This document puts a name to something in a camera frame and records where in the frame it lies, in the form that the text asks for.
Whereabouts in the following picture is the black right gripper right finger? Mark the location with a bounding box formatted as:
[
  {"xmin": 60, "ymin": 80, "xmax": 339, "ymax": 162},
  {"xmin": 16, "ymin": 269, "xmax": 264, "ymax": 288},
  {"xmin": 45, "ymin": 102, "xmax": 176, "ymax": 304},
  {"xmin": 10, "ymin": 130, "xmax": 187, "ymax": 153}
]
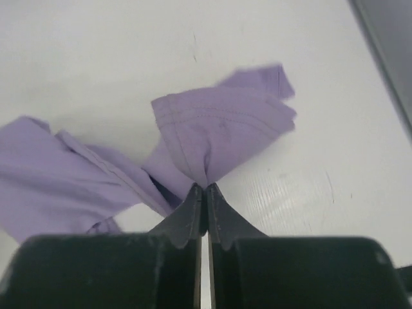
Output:
[{"xmin": 205, "ymin": 183, "xmax": 267, "ymax": 250}]

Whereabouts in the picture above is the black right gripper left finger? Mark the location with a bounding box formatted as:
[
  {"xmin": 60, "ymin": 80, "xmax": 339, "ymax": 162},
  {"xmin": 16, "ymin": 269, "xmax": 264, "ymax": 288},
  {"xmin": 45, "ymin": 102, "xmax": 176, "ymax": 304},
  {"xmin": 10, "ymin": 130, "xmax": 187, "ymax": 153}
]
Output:
[{"xmin": 148, "ymin": 184, "xmax": 206, "ymax": 248}]

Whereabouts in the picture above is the lavender t shirt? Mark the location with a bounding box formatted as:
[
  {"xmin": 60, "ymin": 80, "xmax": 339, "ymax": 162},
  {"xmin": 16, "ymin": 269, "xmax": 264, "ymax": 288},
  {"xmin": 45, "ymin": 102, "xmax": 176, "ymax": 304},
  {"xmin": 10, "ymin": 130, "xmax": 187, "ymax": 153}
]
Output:
[{"xmin": 1, "ymin": 64, "xmax": 296, "ymax": 242}]

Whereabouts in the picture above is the right aluminium frame post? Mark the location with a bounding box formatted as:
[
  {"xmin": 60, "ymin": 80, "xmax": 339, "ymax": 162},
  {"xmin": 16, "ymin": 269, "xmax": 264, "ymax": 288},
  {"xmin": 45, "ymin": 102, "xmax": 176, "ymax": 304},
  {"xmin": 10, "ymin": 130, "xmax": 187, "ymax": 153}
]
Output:
[{"xmin": 349, "ymin": 1, "xmax": 411, "ymax": 138}]

